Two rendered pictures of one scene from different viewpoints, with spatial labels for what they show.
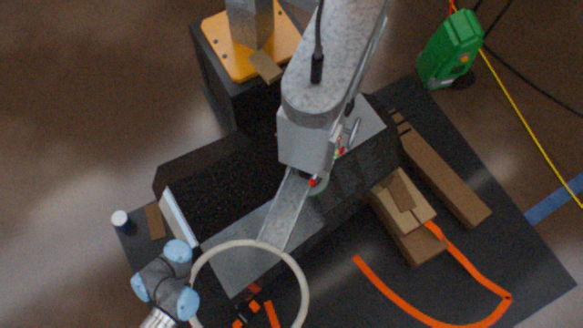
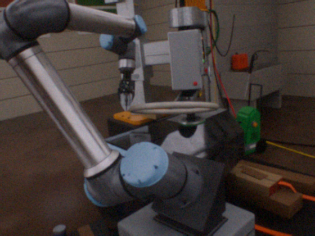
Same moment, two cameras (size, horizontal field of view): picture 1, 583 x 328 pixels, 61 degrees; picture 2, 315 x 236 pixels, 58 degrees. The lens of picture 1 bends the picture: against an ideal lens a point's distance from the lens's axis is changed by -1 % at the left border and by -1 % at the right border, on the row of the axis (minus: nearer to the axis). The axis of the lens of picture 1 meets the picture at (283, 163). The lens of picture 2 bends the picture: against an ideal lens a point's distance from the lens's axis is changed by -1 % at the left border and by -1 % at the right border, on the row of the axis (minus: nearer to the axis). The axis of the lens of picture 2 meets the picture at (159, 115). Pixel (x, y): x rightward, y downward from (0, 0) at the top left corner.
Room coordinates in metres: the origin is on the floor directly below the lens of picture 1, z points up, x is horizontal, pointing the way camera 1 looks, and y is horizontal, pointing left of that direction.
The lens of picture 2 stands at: (-1.15, 0.48, 1.55)
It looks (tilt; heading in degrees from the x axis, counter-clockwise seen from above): 15 degrees down; 351
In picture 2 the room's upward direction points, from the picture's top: 6 degrees counter-clockwise
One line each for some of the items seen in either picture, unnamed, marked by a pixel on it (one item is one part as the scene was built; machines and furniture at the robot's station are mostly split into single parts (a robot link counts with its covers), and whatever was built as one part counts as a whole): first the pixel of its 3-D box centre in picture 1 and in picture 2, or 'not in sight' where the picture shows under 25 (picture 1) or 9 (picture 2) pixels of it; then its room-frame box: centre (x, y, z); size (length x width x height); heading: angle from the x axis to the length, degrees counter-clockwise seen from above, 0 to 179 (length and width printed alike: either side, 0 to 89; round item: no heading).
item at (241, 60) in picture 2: not in sight; (241, 60); (3.80, -1.98, 1.00); 0.50 x 0.22 x 0.33; 121
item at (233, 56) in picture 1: (253, 35); (142, 113); (1.89, 0.16, 0.76); 0.49 x 0.49 x 0.05; 28
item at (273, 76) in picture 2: not in sight; (255, 90); (3.69, -2.20, 0.43); 1.30 x 0.62 x 0.86; 121
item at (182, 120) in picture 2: (307, 174); (191, 119); (0.94, -0.11, 0.91); 0.21 x 0.21 x 0.01
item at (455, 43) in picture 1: (458, 37); (247, 119); (2.11, -1.20, 0.43); 0.35 x 0.35 x 0.87; 13
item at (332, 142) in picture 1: (332, 149); (200, 53); (0.83, -0.19, 1.41); 0.08 x 0.03 x 0.28; 156
